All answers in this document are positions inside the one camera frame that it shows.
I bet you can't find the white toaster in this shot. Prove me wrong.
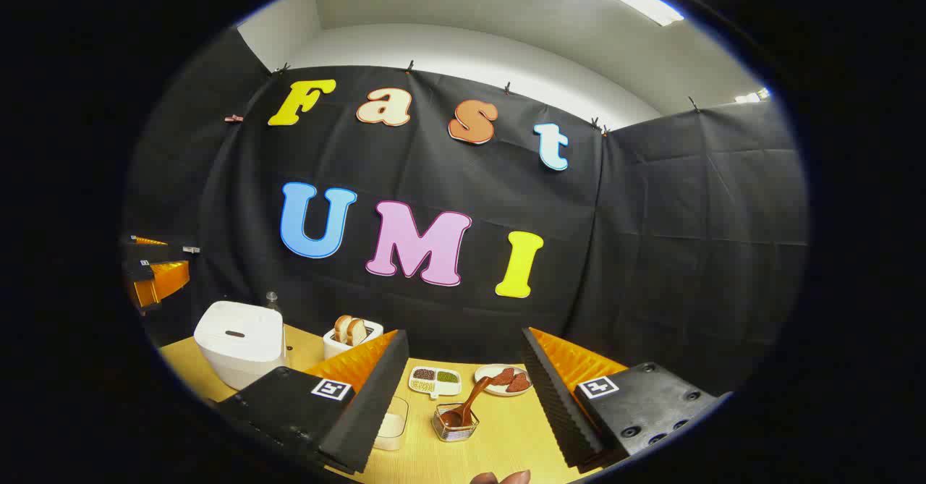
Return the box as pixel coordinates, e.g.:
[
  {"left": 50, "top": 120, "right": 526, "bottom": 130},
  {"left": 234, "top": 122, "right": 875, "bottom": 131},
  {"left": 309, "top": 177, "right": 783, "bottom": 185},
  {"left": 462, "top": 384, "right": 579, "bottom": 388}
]
[{"left": 323, "top": 319, "right": 384, "bottom": 360}]

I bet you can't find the clear container of rice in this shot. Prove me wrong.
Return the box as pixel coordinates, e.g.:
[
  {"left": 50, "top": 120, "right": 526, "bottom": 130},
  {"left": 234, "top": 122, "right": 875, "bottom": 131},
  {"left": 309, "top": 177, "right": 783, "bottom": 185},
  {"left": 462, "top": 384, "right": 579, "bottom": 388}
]
[{"left": 373, "top": 396, "right": 409, "bottom": 451}]

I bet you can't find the white rice cooker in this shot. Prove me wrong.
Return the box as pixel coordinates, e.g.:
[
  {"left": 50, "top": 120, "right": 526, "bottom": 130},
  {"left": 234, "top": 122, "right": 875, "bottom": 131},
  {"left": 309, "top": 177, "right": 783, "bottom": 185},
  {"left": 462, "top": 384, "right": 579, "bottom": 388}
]
[{"left": 193, "top": 300, "right": 286, "bottom": 391}]

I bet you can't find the white round plate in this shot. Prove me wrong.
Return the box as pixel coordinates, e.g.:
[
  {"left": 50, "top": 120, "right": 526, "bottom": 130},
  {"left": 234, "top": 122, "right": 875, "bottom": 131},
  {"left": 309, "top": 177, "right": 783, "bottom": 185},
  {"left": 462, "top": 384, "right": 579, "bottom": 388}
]
[{"left": 475, "top": 364, "right": 534, "bottom": 397}]

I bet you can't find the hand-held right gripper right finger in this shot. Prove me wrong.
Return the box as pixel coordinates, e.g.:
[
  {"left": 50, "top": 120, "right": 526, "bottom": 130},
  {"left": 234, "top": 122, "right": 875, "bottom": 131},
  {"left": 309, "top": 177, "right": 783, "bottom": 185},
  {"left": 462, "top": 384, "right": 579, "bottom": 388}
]
[{"left": 521, "top": 327, "right": 731, "bottom": 474}]

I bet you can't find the white divided dish of beans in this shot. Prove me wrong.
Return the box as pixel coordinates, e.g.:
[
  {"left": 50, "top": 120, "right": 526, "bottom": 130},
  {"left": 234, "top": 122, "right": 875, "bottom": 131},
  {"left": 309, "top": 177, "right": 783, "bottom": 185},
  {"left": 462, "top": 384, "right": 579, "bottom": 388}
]
[{"left": 409, "top": 366, "right": 462, "bottom": 400}]

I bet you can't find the black backdrop cloth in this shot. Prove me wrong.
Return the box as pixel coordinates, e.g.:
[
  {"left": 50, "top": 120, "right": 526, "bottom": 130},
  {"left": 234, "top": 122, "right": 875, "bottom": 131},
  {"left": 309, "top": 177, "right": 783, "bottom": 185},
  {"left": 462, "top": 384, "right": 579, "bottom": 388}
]
[{"left": 123, "top": 27, "right": 809, "bottom": 398}]

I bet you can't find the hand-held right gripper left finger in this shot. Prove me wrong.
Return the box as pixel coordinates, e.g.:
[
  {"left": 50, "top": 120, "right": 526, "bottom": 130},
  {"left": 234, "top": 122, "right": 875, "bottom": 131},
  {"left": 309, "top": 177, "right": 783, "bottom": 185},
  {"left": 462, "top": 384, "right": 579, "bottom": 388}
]
[{"left": 217, "top": 328, "right": 410, "bottom": 476}]

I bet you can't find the brown wooden spoon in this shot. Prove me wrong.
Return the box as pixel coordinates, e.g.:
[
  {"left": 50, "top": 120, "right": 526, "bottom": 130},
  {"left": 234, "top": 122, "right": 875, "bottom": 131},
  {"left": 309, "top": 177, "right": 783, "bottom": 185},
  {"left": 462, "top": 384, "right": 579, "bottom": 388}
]
[{"left": 439, "top": 376, "right": 494, "bottom": 428}]

